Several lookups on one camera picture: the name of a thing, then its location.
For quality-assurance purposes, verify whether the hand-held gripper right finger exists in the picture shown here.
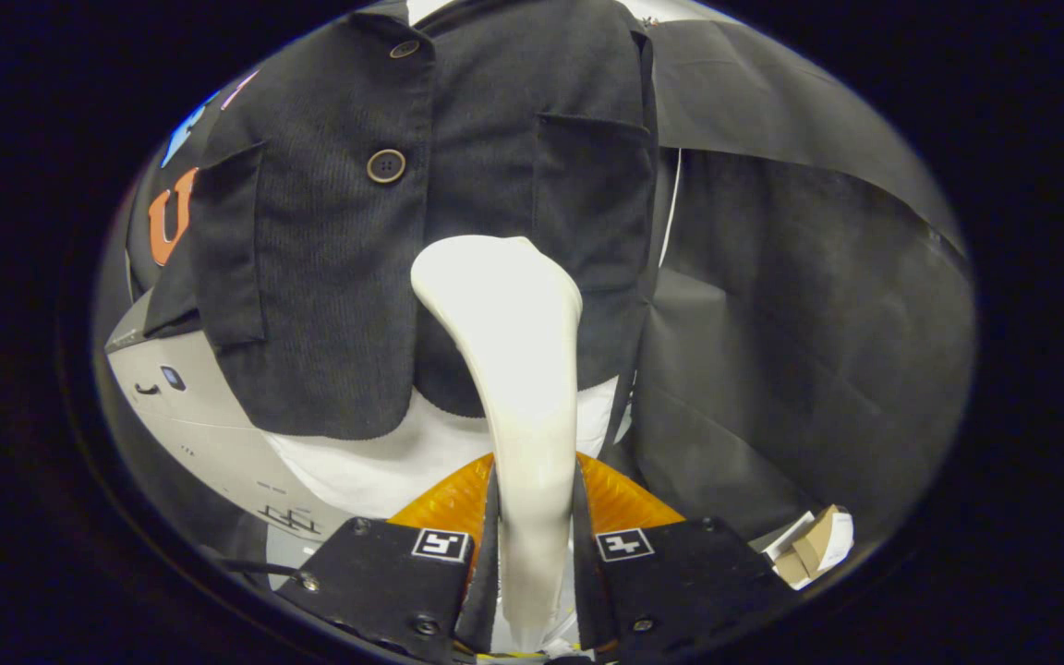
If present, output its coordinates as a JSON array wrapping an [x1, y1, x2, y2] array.
[[573, 451, 796, 664]]

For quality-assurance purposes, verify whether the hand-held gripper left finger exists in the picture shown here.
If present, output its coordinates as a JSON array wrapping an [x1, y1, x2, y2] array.
[[275, 453, 503, 664]]

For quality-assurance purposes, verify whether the white garment steamer head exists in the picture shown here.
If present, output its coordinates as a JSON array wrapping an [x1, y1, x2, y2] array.
[[410, 235, 584, 652]]

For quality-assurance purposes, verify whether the black button jacket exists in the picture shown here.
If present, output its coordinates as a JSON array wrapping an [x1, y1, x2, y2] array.
[[142, 0, 658, 442]]

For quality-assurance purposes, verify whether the white mannequin torso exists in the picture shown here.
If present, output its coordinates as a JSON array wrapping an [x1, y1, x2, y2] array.
[[264, 0, 635, 520]]

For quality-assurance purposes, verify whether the small cardboard box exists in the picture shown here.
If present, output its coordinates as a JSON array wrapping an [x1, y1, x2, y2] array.
[[763, 503, 856, 590]]

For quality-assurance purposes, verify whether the grey cabinet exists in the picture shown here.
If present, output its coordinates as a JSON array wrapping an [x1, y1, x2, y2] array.
[[105, 291, 357, 564]]

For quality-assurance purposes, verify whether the black backdrop cloth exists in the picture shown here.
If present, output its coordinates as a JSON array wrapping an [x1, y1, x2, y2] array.
[[93, 18, 976, 546]]

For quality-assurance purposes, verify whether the black cable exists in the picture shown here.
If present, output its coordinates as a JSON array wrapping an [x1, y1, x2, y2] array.
[[213, 557, 302, 581]]

